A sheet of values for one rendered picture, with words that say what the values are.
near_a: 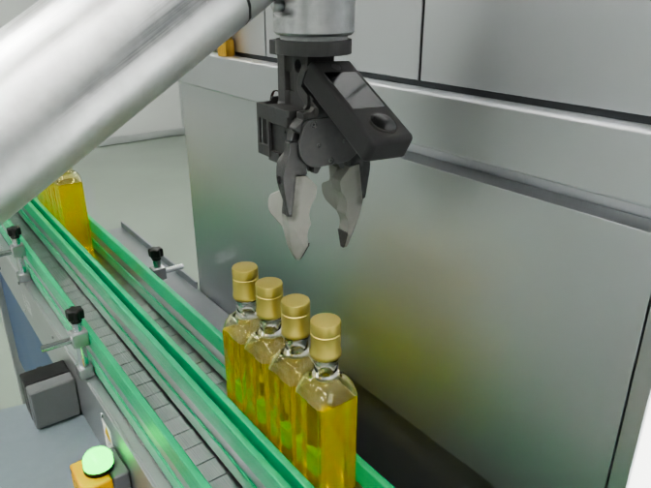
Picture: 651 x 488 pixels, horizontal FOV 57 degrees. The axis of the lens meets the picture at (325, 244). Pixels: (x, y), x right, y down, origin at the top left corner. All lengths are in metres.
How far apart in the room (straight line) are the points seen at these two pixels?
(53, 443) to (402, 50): 0.90
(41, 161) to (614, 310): 0.45
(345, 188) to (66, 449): 0.77
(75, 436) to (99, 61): 0.96
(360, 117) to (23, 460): 0.90
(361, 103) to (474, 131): 0.14
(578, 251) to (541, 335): 0.10
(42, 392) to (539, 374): 0.88
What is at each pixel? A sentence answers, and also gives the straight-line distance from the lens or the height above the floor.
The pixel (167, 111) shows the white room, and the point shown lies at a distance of 6.92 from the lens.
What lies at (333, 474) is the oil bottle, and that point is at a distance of 0.75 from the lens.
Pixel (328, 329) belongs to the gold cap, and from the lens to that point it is 0.65.
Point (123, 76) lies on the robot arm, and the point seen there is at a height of 1.45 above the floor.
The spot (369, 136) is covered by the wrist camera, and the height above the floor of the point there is 1.38.
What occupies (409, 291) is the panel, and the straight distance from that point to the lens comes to 0.72.
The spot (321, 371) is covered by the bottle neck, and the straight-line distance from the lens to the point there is 0.68.
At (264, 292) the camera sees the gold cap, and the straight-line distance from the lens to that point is 0.73.
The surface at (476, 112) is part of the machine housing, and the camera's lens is 0.61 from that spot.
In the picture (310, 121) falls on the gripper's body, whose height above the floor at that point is 1.38.
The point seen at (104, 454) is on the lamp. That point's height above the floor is 0.85.
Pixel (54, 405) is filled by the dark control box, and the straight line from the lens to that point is 1.24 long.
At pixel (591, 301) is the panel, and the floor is 1.24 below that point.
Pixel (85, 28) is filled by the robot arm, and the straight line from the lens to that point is 0.34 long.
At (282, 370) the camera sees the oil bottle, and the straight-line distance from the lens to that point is 0.73.
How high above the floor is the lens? 1.49
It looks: 23 degrees down
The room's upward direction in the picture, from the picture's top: straight up
